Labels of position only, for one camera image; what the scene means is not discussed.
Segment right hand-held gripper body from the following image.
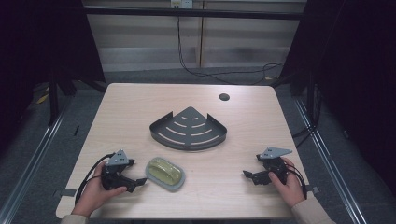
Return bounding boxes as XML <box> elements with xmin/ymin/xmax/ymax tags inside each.
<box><xmin>255</xmin><ymin>147</ymin><xmax>293</xmax><ymax>187</ymax></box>

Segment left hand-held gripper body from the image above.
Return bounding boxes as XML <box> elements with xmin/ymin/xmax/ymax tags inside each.
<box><xmin>100</xmin><ymin>149</ymin><xmax>137</xmax><ymax>193</ymax></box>

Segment yellow translucent soap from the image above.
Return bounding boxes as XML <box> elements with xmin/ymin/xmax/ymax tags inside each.
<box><xmin>147</xmin><ymin>158</ymin><xmax>183</xmax><ymax>187</ymax></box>

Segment black metal corner shelf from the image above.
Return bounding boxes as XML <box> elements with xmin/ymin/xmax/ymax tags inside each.
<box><xmin>148</xmin><ymin>105</ymin><xmax>228</xmax><ymax>152</ymax></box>

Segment person's left hand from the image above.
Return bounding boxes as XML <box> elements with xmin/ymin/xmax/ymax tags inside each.
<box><xmin>71</xmin><ymin>161</ymin><xmax>129</xmax><ymax>218</ymax></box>

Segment person's right hand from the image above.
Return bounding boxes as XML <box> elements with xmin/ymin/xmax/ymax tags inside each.
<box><xmin>267</xmin><ymin>157</ymin><xmax>308</xmax><ymax>209</ymax></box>

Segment grey tape strip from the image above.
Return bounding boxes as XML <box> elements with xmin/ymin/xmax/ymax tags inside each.
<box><xmin>304</xmin><ymin>184</ymin><xmax>321</xmax><ymax>195</ymax></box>
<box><xmin>52</xmin><ymin>188</ymin><xmax>78</xmax><ymax>198</ymax></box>

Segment black metal stand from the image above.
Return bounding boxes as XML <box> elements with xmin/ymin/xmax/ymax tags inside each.
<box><xmin>46</xmin><ymin>72</ymin><xmax>78</xmax><ymax>127</ymax></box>

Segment yellow floor scrap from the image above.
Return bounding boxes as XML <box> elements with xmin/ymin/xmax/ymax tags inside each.
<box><xmin>35</xmin><ymin>87</ymin><xmax>50</xmax><ymax>105</ymax></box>

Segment dark curtain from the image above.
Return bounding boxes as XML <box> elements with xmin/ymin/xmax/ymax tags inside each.
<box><xmin>279</xmin><ymin>0</ymin><xmax>396</xmax><ymax>190</ymax></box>

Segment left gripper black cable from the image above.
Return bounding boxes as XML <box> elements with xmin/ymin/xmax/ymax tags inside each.
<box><xmin>74</xmin><ymin>152</ymin><xmax>117</xmax><ymax>206</ymax></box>

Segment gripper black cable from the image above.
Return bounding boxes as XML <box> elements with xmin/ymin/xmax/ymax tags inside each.
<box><xmin>74</xmin><ymin>152</ymin><xmax>117</xmax><ymax>206</ymax></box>
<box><xmin>279</xmin><ymin>160</ymin><xmax>309</xmax><ymax>201</ymax></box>

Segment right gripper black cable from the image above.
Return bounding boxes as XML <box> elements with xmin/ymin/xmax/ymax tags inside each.
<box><xmin>279</xmin><ymin>160</ymin><xmax>309</xmax><ymax>201</ymax></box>

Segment black floor cables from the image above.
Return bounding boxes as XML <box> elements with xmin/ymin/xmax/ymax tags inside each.
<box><xmin>291</xmin><ymin>123</ymin><xmax>318</xmax><ymax>149</ymax></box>

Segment metal floor rail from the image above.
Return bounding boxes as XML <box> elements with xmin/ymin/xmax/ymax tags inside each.
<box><xmin>293</xmin><ymin>98</ymin><xmax>371</xmax><ymax>224</ymax></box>
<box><xmin>0</xmin><ymin>101</ymin><xmax>72</xmax><ymax>224</ymax></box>

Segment black wall cable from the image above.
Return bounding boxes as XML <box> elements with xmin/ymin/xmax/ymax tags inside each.
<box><xmin>175</xmin><ymin>15</ymin><xmax>285</xmax><ymax>86</ymax></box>

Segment black horizontal frame bar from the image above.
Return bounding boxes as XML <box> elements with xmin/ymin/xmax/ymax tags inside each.
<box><xmin>83</xmin><ymin>7</ymin><xmax>308</xmax><ymax>21</ymax></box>

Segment white wall outlet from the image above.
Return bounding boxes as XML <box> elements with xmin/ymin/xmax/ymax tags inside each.
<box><xmin>169</xmin><ymin>0</ymin><xmax>194</xmax><ymax>9</ymax></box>

